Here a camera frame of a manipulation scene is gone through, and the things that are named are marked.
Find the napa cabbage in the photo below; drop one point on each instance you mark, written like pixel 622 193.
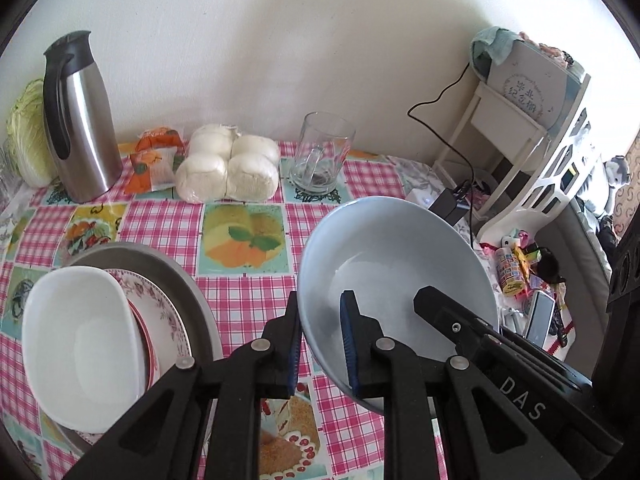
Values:
pixel 27 130

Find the stainless steel basin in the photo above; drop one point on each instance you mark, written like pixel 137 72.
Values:
pixel 200 305

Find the white shelf rack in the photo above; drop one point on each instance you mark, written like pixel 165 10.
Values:
pixel 505 120

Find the white power strip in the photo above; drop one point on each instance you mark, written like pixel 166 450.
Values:
pixel 417 197

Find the grey sofa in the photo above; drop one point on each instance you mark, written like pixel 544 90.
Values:
pixel 575 245

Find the bag of steamed buns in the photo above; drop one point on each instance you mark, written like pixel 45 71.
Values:
pixel 225 170

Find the round plate pink floral rim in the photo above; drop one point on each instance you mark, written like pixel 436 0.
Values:
pixel 165 310

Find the grey stuffed toy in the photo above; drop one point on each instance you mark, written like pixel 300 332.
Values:
pixel 615 175

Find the stainless steel thermos jug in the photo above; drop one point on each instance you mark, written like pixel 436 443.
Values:
pixel 85 135

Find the pale blue floral bowl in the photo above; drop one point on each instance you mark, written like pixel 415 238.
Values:
pixel 380 250

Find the black charger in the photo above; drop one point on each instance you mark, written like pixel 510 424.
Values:
pixel 450 205

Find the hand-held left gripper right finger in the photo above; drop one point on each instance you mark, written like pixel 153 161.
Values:
pixel 350 345

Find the silver phone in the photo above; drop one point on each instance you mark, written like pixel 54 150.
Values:
pixel 540 317

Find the orange snack packet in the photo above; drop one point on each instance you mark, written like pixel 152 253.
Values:
pixel 160 140
pixel 150 172

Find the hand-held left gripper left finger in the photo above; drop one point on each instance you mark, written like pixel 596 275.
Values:
pixel 295 345

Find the teal cloth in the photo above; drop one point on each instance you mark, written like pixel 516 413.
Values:
pixel 492 45

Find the plain white bowl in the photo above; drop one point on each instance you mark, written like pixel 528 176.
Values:
pixel 85 340

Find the yellow printed can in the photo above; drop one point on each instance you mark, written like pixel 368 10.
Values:
pixel 510 272

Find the clear glass mug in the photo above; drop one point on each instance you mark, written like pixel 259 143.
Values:
pixel 325 135

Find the white printed box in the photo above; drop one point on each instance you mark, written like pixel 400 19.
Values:
pixel 530 85

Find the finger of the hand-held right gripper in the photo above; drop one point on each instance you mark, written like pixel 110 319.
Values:
pixel 435 305
pixel 545 360

